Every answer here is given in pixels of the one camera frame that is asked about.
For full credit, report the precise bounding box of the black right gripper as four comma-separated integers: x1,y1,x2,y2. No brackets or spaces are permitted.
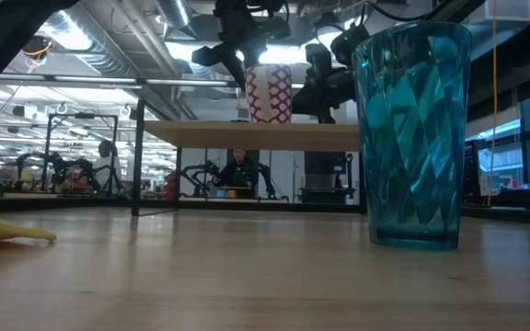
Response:
292,21,371,125

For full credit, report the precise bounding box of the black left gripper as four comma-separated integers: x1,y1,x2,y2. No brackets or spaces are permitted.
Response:
190,0,293,91

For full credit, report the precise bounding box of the red white patterned cup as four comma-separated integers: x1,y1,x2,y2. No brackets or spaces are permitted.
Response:
245,63,294,124

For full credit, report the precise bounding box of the teal faceted plastic cup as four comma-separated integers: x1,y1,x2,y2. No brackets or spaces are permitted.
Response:
351,21,473,252

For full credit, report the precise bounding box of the black cart with monitor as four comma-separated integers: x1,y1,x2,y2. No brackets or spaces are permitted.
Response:
300,151,357,204

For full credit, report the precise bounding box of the person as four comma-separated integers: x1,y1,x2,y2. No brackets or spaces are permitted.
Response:
90,140,121,192
212,148,260,200

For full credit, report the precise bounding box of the black pegboard panel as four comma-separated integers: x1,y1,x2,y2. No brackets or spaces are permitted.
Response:
462,140,481,206

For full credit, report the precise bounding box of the yellow ceiling cable reel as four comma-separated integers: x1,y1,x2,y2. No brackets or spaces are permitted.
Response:
20,35,54,74

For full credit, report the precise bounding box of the black metal stand frame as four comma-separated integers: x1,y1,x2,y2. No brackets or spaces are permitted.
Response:
40,113,120,194

